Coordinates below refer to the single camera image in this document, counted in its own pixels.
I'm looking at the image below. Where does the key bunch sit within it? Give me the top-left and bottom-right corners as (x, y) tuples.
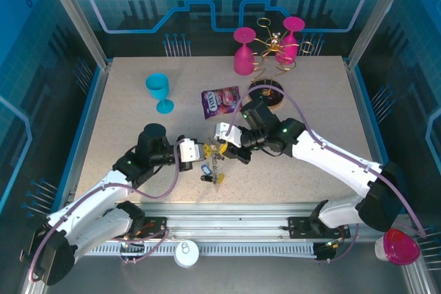
(199, 149), (225, 190)

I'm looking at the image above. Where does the purple candy bag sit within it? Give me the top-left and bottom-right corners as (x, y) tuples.
(201, 85), (245, 120)

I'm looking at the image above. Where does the blue plastic goblet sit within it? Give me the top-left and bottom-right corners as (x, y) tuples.
(145, 72), (175, 114)

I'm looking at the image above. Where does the pink plastic goblet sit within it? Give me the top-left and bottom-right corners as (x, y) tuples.
(233, 27), (258, 76)
(275, 17), (307, 65)

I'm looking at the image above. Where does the white round lid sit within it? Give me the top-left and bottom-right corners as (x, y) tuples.
(174, 240), (201, 269)

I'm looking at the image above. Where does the pink plastic cup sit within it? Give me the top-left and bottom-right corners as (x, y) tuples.
(374, 228), (421, 266)

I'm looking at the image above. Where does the aluminium frame rail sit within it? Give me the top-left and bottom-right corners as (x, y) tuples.
(103, 202), (380, 242)

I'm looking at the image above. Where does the gold wire glass rack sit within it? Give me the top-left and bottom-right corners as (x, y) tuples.
(247, 17), (316, 111)

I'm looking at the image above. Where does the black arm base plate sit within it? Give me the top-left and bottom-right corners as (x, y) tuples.
(116, 216), (169, 240)
(287, 216), (351, 240)

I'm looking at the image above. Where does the white slotted cable duct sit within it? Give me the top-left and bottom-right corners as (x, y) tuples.
(84, 241), (320, 257)

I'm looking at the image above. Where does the aluminium frame post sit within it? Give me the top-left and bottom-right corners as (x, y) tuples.
(37, 0), (114, 70)
(346, 0), (416, 71)

